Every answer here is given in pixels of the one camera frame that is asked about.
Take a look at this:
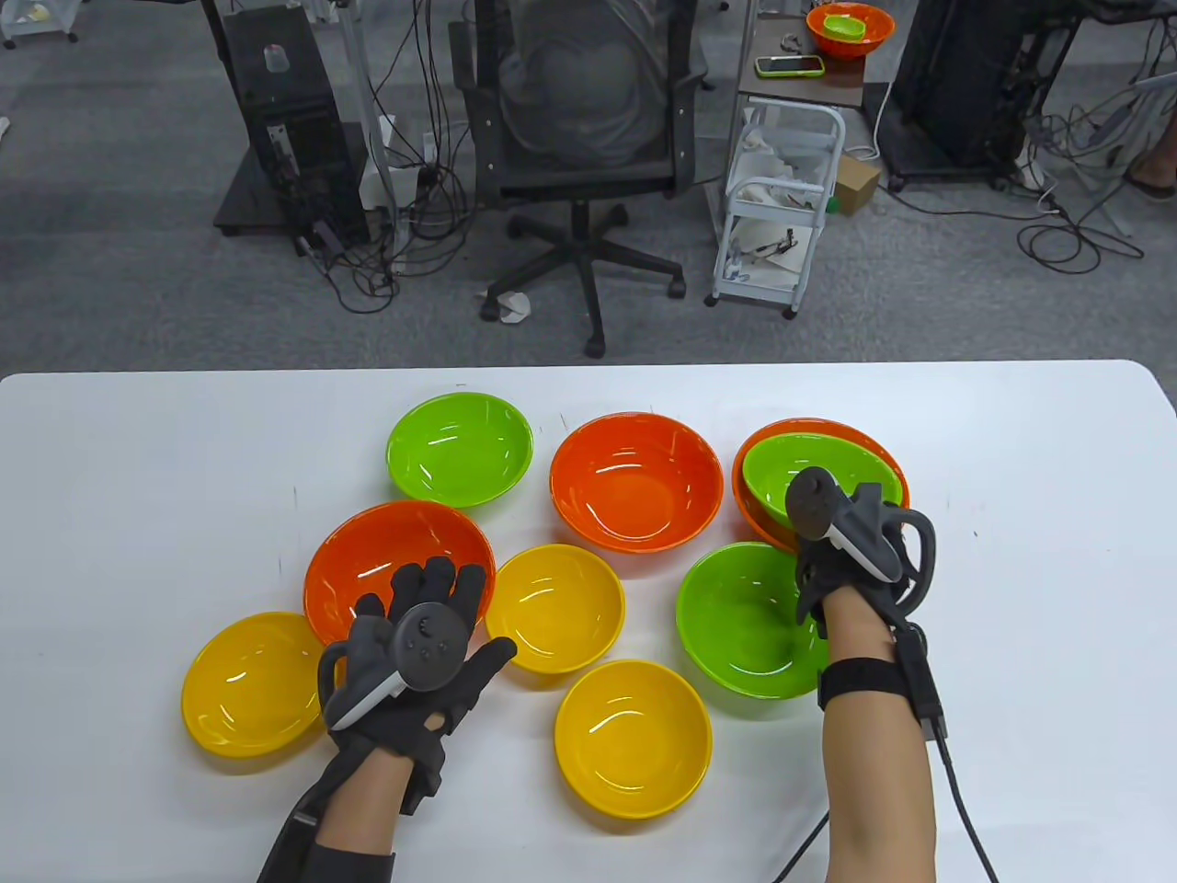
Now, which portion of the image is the person's left hand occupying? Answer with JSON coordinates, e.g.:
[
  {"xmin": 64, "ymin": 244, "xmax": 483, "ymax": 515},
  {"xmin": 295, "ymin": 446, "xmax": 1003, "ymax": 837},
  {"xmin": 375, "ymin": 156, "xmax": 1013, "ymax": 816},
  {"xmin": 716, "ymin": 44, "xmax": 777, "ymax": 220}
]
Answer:
[{"xmin": 317, "ymin": 556, "xmax": 519, "ymax": 766}]

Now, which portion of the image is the cardboard box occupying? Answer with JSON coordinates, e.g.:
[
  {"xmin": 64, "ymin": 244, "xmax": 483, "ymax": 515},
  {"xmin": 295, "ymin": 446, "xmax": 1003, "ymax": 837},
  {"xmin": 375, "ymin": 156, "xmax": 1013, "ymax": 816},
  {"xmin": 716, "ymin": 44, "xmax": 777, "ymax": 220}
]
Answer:
[{"xmin": 832, "ymin": 152, "xmax": 882, "ymax": 217}]

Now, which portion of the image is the white paper sheet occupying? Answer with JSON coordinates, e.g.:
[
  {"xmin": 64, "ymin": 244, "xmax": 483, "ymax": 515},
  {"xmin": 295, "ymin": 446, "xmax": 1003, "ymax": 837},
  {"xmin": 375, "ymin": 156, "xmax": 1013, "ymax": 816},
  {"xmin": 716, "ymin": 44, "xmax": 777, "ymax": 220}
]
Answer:
[{"xmin": 731, "ymin": 221, "xmax": 817, "ymax": 281}]

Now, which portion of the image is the person's left forearm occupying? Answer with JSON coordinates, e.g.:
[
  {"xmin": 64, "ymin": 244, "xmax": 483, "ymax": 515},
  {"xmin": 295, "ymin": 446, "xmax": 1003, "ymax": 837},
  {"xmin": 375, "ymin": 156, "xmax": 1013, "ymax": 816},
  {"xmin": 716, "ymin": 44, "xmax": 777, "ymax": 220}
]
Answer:
[{"xmin": 308, "ymin": 743, "xmax": 415, "ymax": 883}]

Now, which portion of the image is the white power strip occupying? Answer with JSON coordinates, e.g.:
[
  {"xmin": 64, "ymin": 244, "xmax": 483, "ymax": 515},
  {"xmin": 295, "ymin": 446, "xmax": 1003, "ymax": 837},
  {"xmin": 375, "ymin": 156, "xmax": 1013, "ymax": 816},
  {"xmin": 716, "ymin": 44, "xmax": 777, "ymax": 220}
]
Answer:
[{"xmin": 359, "ymin": 115, "xmax": 438, "ymax": 211}]

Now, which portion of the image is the black computer tower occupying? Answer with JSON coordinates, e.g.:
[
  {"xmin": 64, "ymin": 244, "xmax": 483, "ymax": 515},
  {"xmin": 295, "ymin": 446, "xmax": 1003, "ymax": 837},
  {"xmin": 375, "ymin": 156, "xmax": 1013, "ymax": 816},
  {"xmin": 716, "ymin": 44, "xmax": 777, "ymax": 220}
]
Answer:
[{"xmin": 223, "ymin": 7, "xmax": 371, "ymax": 249}]

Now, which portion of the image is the white crumpled cloth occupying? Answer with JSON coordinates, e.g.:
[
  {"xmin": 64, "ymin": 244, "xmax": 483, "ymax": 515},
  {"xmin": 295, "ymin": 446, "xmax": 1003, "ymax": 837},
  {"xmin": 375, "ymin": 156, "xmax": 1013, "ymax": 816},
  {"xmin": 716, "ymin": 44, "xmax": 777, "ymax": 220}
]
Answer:
[{"xmin": 736, "ymin": 127, "xmax": 819, "ymax": 189}]

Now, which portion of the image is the black cable bundle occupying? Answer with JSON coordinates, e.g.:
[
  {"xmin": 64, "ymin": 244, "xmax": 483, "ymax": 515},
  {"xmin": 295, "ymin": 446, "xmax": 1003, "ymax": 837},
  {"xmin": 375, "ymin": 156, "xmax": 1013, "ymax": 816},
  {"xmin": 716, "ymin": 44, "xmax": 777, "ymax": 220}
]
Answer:
[
  {"xmin": 308, "ymin": 0, "xmax": 479, "ymax": 315},
  {"xmin": 1016, "ymin": 87, "xmax": 1177, "ymax": 275}
]

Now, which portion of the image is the dark grey handheld controller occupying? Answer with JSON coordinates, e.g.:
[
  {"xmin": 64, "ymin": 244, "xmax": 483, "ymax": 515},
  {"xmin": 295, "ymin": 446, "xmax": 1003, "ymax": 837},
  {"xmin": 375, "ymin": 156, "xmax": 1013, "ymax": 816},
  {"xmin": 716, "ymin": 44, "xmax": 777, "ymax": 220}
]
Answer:
[
  {"xmin": 784, "ymin": 466, "xmax": 939, "ymax": 613},
  {"xmin": 317, "ymin": 602, "xmax": 484, "ymax": 732}
]

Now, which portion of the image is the black office chair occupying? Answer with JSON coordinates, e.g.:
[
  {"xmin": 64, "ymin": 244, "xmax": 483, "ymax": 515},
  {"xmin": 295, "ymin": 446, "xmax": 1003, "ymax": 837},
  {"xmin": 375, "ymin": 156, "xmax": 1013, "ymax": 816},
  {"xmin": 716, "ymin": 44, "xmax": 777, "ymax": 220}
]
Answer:
[{"xmin": 448, "ymin": 0, "xmax": 711, "ymax": 360}]

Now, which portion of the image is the white rolling cart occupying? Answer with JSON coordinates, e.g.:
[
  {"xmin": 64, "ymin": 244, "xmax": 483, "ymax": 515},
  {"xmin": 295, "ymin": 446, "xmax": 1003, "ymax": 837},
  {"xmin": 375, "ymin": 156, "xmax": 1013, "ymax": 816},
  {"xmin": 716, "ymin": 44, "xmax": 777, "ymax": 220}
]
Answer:
[{"xmin": 706, "ymin": 99, "xmax": 847, "ymax": 320}]

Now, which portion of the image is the black wrist module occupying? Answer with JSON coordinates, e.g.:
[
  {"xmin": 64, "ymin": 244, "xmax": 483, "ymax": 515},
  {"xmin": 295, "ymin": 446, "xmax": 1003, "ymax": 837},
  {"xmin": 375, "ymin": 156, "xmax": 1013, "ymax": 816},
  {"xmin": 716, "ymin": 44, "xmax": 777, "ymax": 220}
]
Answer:
[
  {"xmin": 257, "ymin": 793, "xmax": 325, "ymax": 883},
  {"xmin": 897, "ymin": 625, "xmax": 948, "ymax": 741}
]

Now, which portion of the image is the large orange bowl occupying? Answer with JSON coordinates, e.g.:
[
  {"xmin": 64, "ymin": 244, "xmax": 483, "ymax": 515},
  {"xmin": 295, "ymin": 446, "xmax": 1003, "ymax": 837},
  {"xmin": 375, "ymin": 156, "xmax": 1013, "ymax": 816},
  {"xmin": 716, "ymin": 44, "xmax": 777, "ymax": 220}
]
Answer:
[
  {"xmin": 731, "ymin": 419, "xmax": 911, "ymax": 555},
  {"xmin": 303, "ymin": 499, "xmax": 497, "ymax": 670},
  {"xmin": 549, "ymin": 411, "xmax": 726, "ymax": 555},
  {"xmin": 806, "ymin": 3, "xmax": 896, "ymax": 61}
]

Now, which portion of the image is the black wheeled platform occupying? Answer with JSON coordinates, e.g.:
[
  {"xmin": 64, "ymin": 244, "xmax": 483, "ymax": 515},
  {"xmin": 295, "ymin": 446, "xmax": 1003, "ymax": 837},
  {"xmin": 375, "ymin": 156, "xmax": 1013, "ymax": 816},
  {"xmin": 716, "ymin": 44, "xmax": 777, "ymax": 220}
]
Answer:
[{"xmin": 213, "ymin": 147, "xmax": 369, "ymax": 240}]

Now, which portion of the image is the black wrist band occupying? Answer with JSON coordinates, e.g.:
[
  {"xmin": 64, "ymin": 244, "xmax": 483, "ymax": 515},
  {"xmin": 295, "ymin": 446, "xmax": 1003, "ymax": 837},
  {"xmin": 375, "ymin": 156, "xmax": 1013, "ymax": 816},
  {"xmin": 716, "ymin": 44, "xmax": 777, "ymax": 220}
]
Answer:
[{"xmin": 817, "ymin": 655, "xmax": 916, "ymax": 711}]

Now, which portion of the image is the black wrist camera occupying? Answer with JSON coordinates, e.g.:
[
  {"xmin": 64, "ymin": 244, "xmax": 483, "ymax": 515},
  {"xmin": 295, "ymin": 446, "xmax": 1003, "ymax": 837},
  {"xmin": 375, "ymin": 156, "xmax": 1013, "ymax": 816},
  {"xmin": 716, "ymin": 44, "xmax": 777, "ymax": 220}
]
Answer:
[{"xmin": 405, "ymin": 736, "xmax": 449, "ymax": 816}]

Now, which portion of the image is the brown side table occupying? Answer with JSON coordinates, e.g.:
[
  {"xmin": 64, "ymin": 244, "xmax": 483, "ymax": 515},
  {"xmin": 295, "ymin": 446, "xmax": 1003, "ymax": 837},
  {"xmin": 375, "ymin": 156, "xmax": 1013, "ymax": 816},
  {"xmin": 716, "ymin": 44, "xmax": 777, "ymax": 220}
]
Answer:
[{"xmin": 736, "ymin": 14, "xmax": 870, "ymax": 111}]

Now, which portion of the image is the small yellow bowl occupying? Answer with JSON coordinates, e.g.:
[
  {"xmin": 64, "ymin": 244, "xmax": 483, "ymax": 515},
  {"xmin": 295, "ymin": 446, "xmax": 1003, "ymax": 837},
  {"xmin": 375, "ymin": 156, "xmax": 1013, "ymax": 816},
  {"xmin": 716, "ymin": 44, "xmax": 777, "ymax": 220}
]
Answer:
[
  {"xmin": 180, "ymin": 611, "xmax": 339, "ymax": 761},
  {"xmin": 485, "ymin": 544, "xmax": 627, "ymax": 677},
  {"xmin": 554, "ymin": 659, "xmax": 714, "ymax": 820}
]

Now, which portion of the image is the person's right forearm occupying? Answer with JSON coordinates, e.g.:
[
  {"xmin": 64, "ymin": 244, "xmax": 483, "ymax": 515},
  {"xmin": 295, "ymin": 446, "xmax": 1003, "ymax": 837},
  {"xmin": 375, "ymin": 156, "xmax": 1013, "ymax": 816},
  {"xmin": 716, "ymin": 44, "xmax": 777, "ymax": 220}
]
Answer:
[{"xmin": 818, "ymin": 593, "xmax": 939, "ymax": 883}]

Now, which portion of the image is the black module cable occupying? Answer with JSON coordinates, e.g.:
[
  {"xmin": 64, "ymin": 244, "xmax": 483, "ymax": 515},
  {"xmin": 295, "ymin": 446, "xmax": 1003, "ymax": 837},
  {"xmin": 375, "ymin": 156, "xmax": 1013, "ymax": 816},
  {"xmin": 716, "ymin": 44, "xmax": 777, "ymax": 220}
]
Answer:
[{"xmin": 771, "ymin": 731, "xmax": 1001, "ymax": 883}]

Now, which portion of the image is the black equipment rack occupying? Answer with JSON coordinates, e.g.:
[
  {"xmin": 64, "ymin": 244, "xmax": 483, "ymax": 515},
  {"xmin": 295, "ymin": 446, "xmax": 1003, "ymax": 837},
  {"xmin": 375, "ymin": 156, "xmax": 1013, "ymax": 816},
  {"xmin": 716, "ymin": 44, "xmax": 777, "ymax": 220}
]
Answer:
[{"xmin": 878, "ymin": 0, "xmax": 1086, "ymax": 191}]

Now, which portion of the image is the white wheeled trolley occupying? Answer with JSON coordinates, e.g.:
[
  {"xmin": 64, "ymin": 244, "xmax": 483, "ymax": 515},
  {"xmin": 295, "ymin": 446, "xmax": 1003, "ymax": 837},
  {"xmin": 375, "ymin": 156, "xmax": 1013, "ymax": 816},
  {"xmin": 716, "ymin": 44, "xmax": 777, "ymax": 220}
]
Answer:
[{"xmin": 0, "ymin": 0, "xmax": 79, "ymax": 47}]

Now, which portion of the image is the white metal pole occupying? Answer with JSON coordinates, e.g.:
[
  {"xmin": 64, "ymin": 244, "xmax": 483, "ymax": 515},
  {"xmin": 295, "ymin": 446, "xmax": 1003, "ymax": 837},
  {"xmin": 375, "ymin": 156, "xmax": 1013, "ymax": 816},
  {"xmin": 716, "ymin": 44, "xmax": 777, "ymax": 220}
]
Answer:
[{"xmin": 333, "ymin": 0, "xmax": 401, "ymax": 217}]

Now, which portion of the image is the medium green bowl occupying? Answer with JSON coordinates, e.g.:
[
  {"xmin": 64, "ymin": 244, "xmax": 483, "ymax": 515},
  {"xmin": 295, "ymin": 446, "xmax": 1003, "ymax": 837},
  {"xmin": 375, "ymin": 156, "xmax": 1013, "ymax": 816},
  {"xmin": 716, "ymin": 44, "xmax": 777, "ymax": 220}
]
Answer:
[
  {"xmin": 675, "ymin": 541, "xmax": 833, "ymax": 700},
  {"xmin": 741, "ymin": 432, "xmax": 905, "ymax": 534},
  {"xmin": 385, "ymin": 392, "xmax": 534, "ymax": 509}
]

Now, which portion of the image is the person's right hand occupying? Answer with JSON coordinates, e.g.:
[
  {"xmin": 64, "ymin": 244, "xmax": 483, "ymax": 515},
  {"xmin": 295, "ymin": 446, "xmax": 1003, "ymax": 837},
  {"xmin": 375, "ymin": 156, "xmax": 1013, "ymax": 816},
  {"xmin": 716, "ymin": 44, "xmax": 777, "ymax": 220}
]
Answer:
[{"xmin": 794, "ymin": 536, "xmax": 920, "ymax": 642}]

